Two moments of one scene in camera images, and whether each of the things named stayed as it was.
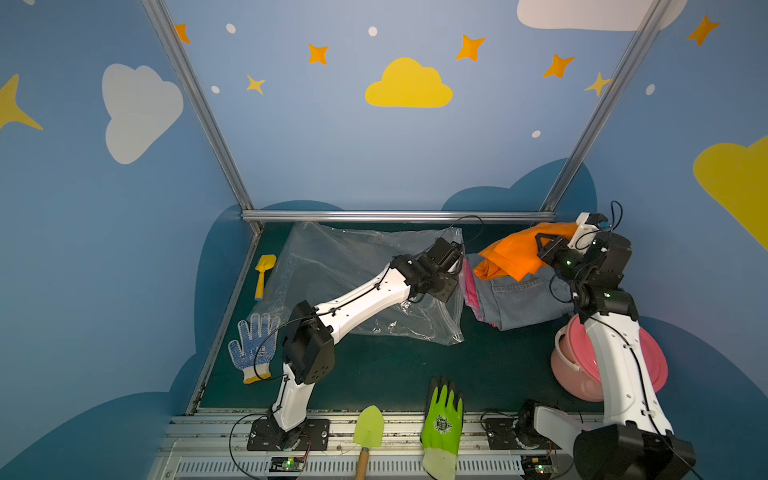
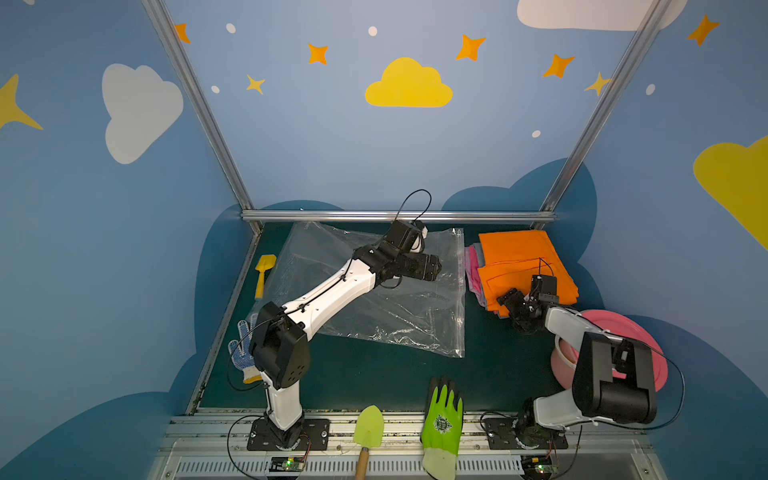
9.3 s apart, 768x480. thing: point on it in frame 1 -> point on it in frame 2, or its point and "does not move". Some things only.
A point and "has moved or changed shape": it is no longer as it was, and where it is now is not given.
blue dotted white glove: x=259 y=346 does not move
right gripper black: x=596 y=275 -> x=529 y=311
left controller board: x=287 y=464 does not move
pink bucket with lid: x=575 y=366 does not move
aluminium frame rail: x=396 y=216 does not move
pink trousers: x=470 y=290 has moved or changed shape
